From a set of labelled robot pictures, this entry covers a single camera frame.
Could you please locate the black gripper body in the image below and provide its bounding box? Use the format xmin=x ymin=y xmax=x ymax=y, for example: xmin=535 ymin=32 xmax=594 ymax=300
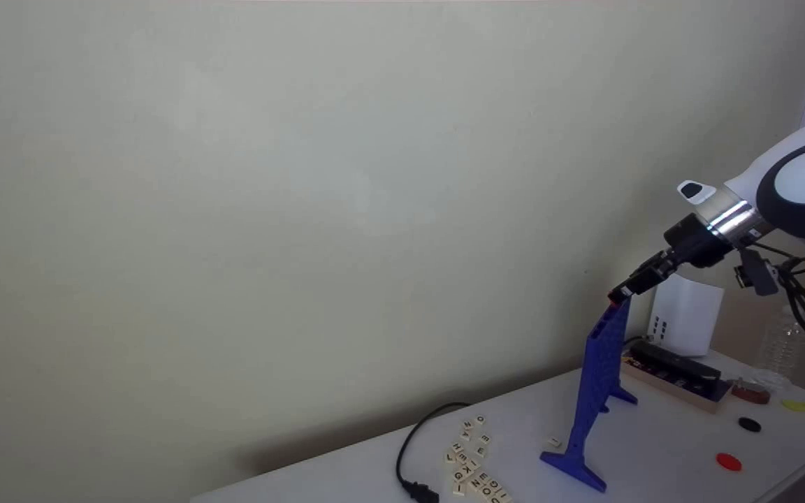
xmin=662 ymin=222 xmax=735 ymax=272

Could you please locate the white speaker box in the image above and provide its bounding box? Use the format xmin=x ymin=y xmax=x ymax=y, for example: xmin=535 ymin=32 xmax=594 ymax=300
xmin=647 ymin=272 xmax=728 ymax=360

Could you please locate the black remote control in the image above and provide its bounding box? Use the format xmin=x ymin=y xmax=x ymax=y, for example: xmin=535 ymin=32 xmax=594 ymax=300
xmin=630 ymin=338 xmax=725 ymax=391

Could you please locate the blue connect four grid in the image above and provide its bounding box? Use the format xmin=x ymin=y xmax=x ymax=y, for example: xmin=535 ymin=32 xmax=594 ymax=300
xmin=539 ymin=300 xmax=644 ymax=497

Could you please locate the brown oval wooden piece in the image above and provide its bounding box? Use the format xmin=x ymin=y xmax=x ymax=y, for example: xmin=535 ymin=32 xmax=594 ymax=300
xmin=729 ymin=377 xmax=774 ymax=406

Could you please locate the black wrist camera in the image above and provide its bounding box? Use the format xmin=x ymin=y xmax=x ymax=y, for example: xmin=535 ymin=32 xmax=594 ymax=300
xmin=735 ymin=247 xmax=787 ymax=300

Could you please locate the black cable with plug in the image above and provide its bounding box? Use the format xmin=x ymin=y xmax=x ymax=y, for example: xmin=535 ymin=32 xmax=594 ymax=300
xmin=394 ymin=399 xmax=477 ymax=503

